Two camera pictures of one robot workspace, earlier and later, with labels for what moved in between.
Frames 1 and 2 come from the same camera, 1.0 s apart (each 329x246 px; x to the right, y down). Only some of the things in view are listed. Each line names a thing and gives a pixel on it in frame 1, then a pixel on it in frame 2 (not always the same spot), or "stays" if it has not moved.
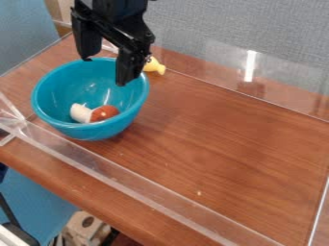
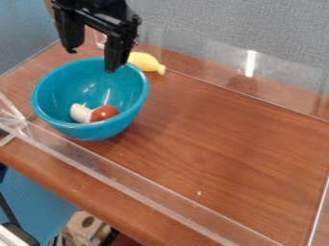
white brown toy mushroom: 99,113 stays
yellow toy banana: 152,65 stays
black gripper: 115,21 to 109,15
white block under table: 84,231 stays
